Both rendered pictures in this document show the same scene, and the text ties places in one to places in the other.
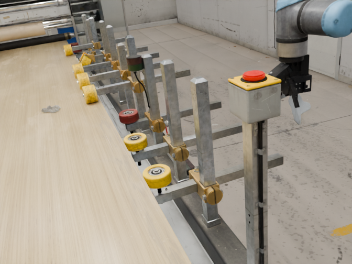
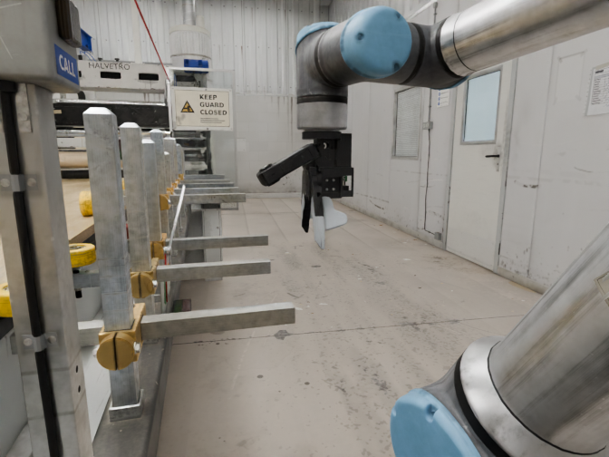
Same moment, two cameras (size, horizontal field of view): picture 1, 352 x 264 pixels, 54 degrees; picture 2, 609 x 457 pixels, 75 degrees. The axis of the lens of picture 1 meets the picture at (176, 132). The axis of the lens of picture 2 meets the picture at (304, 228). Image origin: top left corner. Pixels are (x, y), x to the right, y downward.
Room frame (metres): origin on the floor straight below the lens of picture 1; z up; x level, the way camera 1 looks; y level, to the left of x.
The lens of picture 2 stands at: (0.31, -0.38, 1.10)
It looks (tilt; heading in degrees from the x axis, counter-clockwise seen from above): 11 degrees down; 3
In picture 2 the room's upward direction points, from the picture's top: straight up
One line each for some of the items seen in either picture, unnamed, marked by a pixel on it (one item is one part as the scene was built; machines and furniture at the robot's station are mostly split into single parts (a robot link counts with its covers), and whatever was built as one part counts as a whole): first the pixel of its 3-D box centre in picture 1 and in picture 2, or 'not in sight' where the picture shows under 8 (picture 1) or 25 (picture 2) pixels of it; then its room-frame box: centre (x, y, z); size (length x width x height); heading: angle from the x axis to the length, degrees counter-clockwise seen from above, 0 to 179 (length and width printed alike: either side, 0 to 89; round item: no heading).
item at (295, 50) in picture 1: (290, 48); (321, 119); (1.04, -0.37, 1.16); 0.10 x 0.09 x 0.05; 13
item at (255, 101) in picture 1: (254, 98); (11, 40); (0.60, -0.15, 1.18); 0.07 x 0.07 x 0.08; 17
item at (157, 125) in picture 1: (154, 121); (155, 247); (1.35, 0.09, 0.85); 0.14 x 0.06 x 0.05; 17
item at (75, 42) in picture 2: not in sight; (69, 22); (0.62, -0.19, 1.20); 0.03 x 0.01 x 0.03; 17
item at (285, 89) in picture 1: (293, 74); (325, 166); (1.04, -0.38, 1.08); 0.09 x 0.08 x 0.12; 103
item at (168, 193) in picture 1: (220, 177); (165, 326); (0.91, -0.12, 0.82); 0.44 x 0.03 x 0.04; 107
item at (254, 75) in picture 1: (253, 77); not in sight; (0.60, -0.15, 1.22); 0.04 x 0.04 x 0.02
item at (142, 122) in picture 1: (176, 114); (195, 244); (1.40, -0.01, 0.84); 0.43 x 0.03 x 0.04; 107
